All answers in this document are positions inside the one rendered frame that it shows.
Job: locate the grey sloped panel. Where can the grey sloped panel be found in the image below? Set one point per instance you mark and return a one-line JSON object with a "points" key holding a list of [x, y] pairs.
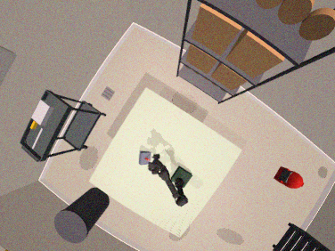
{"points": [[143, 155]]}

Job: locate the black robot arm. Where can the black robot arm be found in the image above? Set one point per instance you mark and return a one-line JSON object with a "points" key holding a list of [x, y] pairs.
{"points": [[178, 194]]}

